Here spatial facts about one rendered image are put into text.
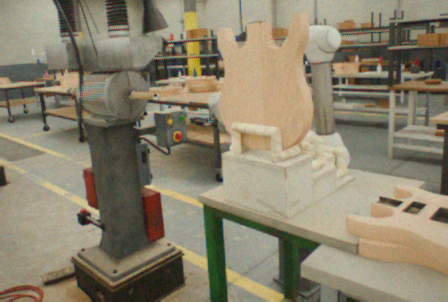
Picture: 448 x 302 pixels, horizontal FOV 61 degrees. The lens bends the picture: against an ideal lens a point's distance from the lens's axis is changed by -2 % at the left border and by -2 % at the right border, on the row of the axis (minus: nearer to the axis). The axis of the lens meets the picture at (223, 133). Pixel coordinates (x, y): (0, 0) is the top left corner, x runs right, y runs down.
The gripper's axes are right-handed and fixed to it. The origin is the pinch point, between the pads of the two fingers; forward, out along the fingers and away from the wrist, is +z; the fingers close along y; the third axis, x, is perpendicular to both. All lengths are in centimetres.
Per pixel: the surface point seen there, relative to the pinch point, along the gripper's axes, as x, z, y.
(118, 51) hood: 40, -5, -47
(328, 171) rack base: -5, -96, -27
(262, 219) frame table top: -15, -87, -53
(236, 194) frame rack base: -10, -75, -51
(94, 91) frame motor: 21, 31, -43
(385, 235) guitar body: -11, -125, -49
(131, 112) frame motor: 9.1, 13.9, -32.5
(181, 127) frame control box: -4.9, 12.2, -1.4
